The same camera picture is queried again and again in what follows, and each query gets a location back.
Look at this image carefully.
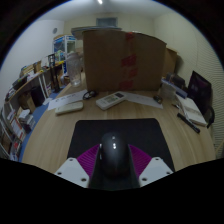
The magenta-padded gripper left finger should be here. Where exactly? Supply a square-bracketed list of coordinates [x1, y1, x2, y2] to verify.
[54, 143, 101, 189]

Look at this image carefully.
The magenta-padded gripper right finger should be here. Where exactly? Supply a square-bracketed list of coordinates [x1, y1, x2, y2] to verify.
[128, 143, 175, 188]

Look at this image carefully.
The black computer mouse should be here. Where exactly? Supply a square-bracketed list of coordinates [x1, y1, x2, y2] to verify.
[98, 131, 132, 178]

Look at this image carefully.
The black mouse pad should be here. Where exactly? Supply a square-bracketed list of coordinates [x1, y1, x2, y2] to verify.
[67, 118, 175, 173]

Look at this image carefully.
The black pen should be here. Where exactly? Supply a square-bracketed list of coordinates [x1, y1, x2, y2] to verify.
[176, 112, 201, 134]

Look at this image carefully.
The cream flat case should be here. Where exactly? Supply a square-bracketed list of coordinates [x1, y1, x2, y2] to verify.
[54, 100, 85, 116]

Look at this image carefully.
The cluttered book shelf unit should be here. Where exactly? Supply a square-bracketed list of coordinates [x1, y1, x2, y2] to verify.
[0, 101, 36, 161]

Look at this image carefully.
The white printed paper sheet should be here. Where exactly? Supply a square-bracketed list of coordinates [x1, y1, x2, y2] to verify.
[124, 91, 164, 110]

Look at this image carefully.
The white remote control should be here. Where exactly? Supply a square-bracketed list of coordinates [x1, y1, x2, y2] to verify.
[95, 91, 128, 111]

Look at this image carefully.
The black bin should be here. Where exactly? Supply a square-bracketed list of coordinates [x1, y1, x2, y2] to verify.
[29, 85, 46, 108]

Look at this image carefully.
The clear glass jar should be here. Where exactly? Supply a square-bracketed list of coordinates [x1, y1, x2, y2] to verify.
[65, 51, 83, 88]

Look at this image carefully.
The black floor stand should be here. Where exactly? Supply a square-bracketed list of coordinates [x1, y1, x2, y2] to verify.
[47, 53, 61, 94]

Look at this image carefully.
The large brown cardboard box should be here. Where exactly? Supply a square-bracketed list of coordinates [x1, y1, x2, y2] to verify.
[82, 29, 168, 93]

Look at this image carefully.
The blue white claw machine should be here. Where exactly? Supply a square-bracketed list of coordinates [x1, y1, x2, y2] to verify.
[52, 34, 77, 76]

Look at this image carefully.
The grey door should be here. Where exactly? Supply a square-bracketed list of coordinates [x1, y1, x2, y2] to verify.
[95, 17, 119, 28]

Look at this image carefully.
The black coiled cable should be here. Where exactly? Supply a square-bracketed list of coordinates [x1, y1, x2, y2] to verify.
[82, 89, 99, 101]

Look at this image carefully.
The wooden wall desk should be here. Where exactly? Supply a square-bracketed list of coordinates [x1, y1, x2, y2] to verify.
[4, 61, 66, 102]

